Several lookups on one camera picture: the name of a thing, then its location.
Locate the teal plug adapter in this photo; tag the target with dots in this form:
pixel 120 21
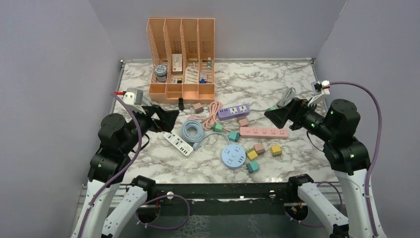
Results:
pixel 234 136
pixel 252 167

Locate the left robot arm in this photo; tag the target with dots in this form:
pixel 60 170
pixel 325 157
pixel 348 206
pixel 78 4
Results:
pixel 118 138

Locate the yellow plug adapter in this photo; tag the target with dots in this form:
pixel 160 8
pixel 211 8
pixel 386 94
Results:
pixel 276 150
pixel 251 154

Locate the black cylinder object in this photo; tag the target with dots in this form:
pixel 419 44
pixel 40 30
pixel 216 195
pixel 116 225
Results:
pixel 181 104

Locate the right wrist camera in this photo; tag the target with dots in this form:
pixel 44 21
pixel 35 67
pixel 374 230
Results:
pixel 322 89

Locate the round blue patterned tin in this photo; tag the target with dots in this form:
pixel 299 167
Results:
pixel 161 73

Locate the teal plug adapter front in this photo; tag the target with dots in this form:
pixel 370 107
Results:
pixel 252 167

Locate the pink plug adapter middle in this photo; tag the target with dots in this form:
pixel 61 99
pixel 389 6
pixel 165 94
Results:
pixel 243 122

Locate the orange file organizer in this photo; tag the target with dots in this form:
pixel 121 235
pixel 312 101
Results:
pixel 183 55

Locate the small blue white box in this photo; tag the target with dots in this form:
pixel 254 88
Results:
pixel 203 77

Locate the small bottle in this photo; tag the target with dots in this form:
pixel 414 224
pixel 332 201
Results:
pixel 209 63

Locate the purple power strip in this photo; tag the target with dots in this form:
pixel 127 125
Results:
pixel 233 112

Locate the red white box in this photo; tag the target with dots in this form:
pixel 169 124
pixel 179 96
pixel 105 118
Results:
pixel 177 64

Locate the pink plug adapter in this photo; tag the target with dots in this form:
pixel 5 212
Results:
pixel 243 122
pixel 259 148
pixel 198 108

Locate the pink power strip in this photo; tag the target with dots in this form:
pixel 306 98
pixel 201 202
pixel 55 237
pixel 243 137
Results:
pixel 264 132

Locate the white blister pack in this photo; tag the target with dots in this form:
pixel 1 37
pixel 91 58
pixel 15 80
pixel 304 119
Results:
pixel 191 75

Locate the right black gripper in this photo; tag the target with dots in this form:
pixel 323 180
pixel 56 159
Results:
pixel 294 110

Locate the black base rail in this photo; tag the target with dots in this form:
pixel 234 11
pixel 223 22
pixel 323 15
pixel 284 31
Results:
pixel 220 199

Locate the round blue power strip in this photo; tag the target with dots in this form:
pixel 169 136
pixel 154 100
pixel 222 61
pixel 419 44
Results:
pixel 233 156

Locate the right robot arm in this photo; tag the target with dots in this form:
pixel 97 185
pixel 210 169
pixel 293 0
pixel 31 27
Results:
pixel 350 161

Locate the green plug adapter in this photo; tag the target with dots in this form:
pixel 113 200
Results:
pixel 217 127
pixel 272 108

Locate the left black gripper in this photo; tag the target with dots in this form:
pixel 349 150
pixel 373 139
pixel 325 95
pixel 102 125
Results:
pixel 167 118

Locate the white power strip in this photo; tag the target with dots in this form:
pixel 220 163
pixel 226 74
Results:
pixel 175 140

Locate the pink plug adapter back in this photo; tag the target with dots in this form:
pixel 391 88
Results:
pixel 198 108

